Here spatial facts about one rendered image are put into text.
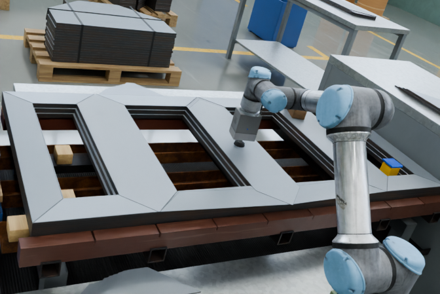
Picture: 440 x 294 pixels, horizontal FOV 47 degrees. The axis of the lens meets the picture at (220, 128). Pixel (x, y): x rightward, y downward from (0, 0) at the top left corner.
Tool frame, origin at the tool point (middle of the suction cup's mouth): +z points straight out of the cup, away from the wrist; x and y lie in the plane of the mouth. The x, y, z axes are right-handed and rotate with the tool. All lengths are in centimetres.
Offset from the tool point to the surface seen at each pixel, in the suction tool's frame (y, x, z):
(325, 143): -40.6, -7.8, -1.3
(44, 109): 70, -16, 1
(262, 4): -183, -460, 43
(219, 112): 1.3, -25.9, -1.3
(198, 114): 11.0, -21.9, -1.3
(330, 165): -36.9, 6.7, 0.6
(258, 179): 0.1, 23.1, -1.2
